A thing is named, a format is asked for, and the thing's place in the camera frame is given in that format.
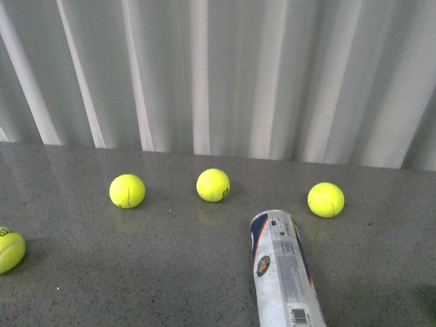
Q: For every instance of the clear Wilson tennis ball can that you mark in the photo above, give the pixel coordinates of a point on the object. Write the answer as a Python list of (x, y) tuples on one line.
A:
[(284, 288)]

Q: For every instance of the yellow tennis ball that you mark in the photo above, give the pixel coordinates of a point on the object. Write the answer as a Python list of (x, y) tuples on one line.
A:
[(213, 185), (127, 191), (12, 249), (326, 200)]

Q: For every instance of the leftmost yellow tennis ball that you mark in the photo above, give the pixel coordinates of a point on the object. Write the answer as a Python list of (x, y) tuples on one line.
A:
[(12, 249)]

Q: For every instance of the white pleated curtain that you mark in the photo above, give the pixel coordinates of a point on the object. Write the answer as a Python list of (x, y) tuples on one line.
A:
[(349, 82)]

